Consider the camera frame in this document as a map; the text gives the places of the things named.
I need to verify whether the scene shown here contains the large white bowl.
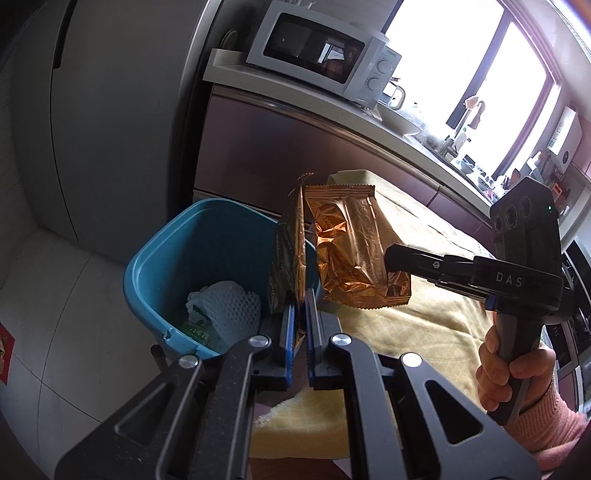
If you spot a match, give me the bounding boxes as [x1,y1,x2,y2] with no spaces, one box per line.
[382,108,422,136]

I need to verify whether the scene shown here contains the person's right hand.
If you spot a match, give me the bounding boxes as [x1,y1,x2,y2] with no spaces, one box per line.
[475,327,557,416]

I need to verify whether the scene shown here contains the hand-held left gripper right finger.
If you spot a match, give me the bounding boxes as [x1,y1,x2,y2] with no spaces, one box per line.
[304,291,542,480]

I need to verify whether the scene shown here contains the glass kettle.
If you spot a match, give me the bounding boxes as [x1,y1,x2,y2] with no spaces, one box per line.
[380,80,407,110]

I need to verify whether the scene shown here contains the brown base cabinets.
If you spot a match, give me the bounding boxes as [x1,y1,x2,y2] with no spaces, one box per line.
[191,88,500,241]

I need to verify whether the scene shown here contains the grey refrigerator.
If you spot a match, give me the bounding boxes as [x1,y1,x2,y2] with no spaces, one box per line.
[0,0,223,265]

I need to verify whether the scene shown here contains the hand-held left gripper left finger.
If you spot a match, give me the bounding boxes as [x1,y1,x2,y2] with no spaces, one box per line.
[55,302,297,480]

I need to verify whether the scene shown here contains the white water heater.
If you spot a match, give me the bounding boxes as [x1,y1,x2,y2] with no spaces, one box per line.
[547,107,583,172]

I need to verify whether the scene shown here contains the person's right forearm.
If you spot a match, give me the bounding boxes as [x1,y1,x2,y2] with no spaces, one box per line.
[503,376,591,472]

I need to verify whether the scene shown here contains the gold snack packet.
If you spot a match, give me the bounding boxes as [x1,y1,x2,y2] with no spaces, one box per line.
[305,183,412,309]

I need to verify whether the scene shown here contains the blue plastic bin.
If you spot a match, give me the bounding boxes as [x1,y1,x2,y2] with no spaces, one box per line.
[124,198,320,363]

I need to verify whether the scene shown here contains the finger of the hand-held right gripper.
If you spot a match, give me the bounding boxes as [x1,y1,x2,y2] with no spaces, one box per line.
[385,244,477,281]
[427,278,488,299]

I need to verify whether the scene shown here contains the white foam fruit net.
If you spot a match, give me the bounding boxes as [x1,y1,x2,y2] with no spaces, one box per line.
[186,281,262,354]

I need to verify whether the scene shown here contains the yellow tablecloth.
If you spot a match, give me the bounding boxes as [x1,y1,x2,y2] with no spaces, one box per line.
[249,170,509,460]

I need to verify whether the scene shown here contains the red paper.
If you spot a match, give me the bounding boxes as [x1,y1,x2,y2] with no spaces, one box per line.
[0,323,16,385]

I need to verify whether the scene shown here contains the hanging rag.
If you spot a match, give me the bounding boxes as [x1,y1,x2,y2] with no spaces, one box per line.
[465,96,486,126]

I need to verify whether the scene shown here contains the white microwave oven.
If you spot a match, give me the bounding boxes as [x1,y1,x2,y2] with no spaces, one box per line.
[246,0,403,110]

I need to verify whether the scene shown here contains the window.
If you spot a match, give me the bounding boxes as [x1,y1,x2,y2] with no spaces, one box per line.
[382,0,562,182]

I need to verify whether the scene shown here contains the black built-in oven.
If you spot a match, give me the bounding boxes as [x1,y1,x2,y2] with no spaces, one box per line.
[560,237,591,381]

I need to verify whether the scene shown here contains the dark green snack packet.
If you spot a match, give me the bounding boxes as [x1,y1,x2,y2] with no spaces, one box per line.
[269,173,317,334]

